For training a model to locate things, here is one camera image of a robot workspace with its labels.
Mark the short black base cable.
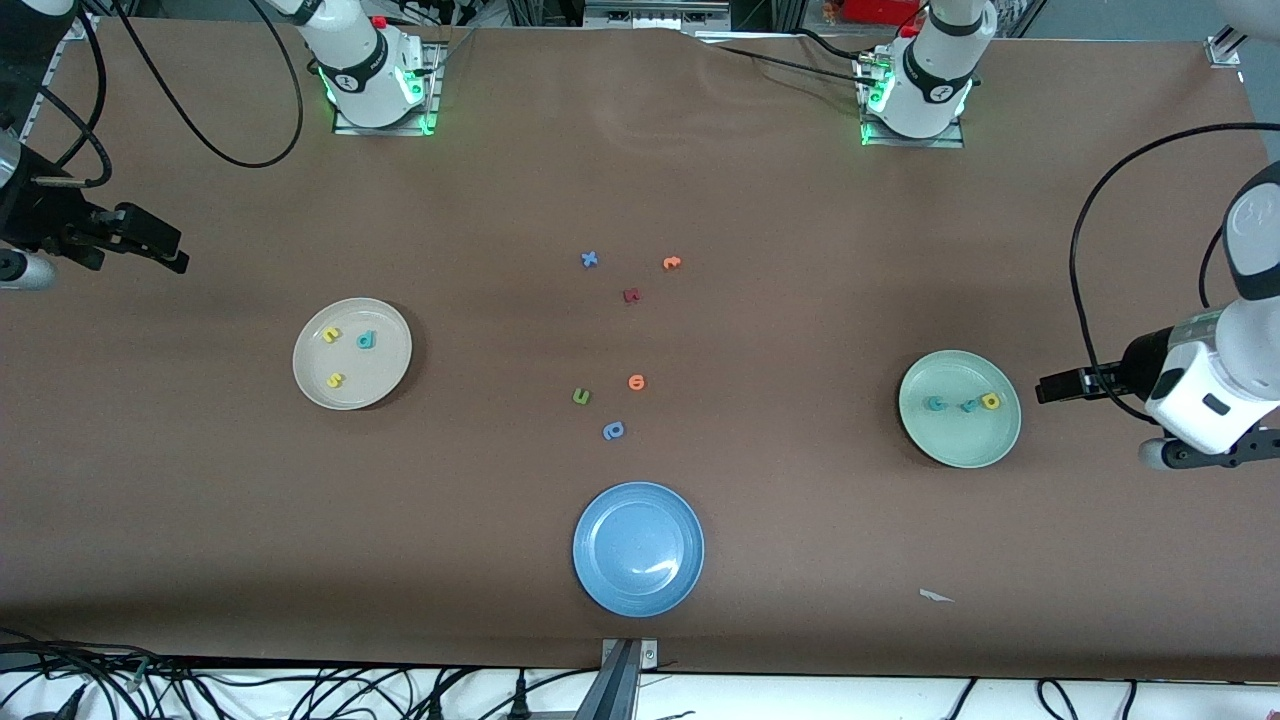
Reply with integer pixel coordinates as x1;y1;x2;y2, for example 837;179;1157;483
793;28;873;63

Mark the long black base cable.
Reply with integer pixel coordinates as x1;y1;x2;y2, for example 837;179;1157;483
697;40;883;89

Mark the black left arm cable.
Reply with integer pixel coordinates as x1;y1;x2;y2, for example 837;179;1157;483
1069;122;1280;423

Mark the blue plate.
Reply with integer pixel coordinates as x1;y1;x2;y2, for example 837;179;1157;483
572;481;706;619

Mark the red box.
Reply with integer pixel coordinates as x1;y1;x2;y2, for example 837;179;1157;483
838;0;923;26

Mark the brown table cover sheet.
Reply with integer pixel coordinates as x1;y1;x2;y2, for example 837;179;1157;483
0;18;1280;683

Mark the grey metal box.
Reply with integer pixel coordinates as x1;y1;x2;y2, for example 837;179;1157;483
583;0;733;31

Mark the beige brown plate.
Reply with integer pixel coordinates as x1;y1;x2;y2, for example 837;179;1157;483
292;297;414;412

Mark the thick black floor cable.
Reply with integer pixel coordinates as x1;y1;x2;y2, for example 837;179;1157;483
0;628;211;720

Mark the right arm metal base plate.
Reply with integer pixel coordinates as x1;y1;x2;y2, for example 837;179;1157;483
332;45;441;136

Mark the aluminium frame rail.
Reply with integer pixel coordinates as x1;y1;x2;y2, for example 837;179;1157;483
20;12;101;136

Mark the aluminium profile bracket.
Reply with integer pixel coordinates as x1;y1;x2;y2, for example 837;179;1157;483
575;638;659;720

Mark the looped black floor cable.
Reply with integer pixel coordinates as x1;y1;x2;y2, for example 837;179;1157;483
285;662;421;720
1036;678;1085;720

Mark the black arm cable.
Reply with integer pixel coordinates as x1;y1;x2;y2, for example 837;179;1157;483
0;0;305;191
1069;122;1280;423

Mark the aluminium frame post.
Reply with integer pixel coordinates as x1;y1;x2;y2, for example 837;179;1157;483
1205;22;1249;69

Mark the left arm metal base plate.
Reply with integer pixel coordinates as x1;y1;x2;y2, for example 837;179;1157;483
858;60;966;149

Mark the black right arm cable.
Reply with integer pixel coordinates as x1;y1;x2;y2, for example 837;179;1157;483
0;0;305;191

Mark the pale green plate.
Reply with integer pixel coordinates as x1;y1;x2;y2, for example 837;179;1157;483
897;349;1023;470

